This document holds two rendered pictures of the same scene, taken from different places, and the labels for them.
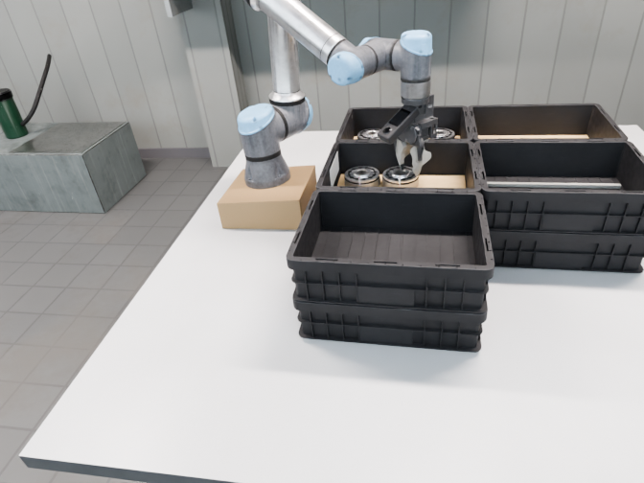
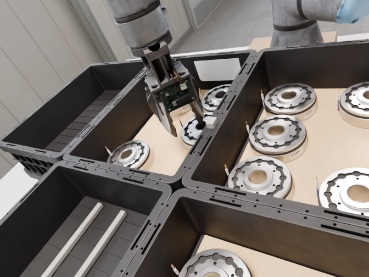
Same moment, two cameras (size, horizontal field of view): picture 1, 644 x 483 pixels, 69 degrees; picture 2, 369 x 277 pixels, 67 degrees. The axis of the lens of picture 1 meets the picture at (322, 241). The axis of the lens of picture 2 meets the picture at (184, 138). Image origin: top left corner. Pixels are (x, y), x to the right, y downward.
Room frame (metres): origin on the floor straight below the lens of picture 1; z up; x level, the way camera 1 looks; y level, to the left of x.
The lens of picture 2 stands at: (1.42, -0.69, 1.23)
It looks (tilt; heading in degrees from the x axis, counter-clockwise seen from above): 37 degrees down; 120
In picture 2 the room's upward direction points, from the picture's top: 25 degrees counter-clockwise
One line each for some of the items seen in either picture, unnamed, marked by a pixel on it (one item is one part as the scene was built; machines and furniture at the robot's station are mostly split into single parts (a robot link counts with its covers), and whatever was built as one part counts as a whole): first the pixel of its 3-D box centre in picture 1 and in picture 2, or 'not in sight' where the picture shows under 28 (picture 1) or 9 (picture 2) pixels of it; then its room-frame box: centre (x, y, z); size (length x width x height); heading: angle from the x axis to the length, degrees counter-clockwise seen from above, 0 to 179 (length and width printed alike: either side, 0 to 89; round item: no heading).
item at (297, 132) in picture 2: not in sight; (276, 133); (1.37, -0.28, 0.86); 0.10 x 0.10 x 0.01
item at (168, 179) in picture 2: (399, 167); (166, 105); (1.14, -0.22, 0.92); 0.40 x 0.30 x 0.02; 76
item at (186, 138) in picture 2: (400, 173); (202, 127); (1.22, -0.24, 0.86); 0.10 x 0.10 x 0.01
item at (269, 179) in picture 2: not in sight; (257, 177); (1.34, -0.39, 0.86); 0.05 x 0.05 x 0.01
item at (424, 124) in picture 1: (416, 118); (164, 72); (1.20, -0.28, 1.03); 0.09 x 0.08 x 0.12; 122
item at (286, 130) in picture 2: not in sight; (275, 131); (1.37, -0.28, 0.86); 0.05 x 0.05 x 0.01
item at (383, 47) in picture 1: (378, 55); not in sight; (1.25, -0.19, 1.18); 0.11 x 0.11 x 0.08; 47
